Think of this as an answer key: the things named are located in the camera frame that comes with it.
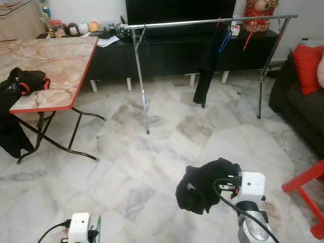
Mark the black T-shirt with green logo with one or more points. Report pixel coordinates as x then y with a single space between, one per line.
202 187

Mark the blue plastic hanger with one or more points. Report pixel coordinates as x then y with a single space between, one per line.
226 41

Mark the red plastic hanger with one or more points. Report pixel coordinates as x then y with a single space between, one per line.
249 36
218 23

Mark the red plastic stool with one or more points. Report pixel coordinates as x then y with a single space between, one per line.
304 177

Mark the dark grey fabric sofa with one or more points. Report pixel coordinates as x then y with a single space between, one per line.
298 114

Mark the black hanging trousers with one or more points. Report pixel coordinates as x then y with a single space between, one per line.
207 71

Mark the red square cushion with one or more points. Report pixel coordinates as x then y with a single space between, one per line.
306 68

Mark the black TV console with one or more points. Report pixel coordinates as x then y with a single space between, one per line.
167 55

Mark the black jacket with red cuffs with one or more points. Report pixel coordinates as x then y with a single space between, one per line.
20 83

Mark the silver metal clothes rack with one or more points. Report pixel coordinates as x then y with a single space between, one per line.
177 23

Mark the red fortune figurine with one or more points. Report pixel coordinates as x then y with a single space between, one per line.
260 15

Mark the marble-look folding table red edge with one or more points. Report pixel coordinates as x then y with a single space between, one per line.
45 63

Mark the black television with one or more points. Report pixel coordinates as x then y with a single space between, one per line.
179 9

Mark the white papers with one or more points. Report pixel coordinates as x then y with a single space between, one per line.
108 41

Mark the black electronics pile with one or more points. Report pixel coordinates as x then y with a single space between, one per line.
116 30

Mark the black round plush toy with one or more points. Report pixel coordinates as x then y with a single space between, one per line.
73 29

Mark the white round plush toy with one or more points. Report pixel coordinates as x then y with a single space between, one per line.
84 28

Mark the orange round plush toy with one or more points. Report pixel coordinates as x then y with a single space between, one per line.
94 26

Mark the glass jar with red lid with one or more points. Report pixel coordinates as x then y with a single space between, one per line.
57 29

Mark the gold trophy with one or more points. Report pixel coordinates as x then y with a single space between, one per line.
47 24

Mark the light wooden cabinet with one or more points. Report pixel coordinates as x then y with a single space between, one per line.
20 20

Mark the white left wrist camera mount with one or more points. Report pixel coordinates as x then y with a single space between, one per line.
78 228

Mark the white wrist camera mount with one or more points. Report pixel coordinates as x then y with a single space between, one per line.
252 185
78 228

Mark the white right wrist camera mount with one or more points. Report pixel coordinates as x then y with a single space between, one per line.
252 185

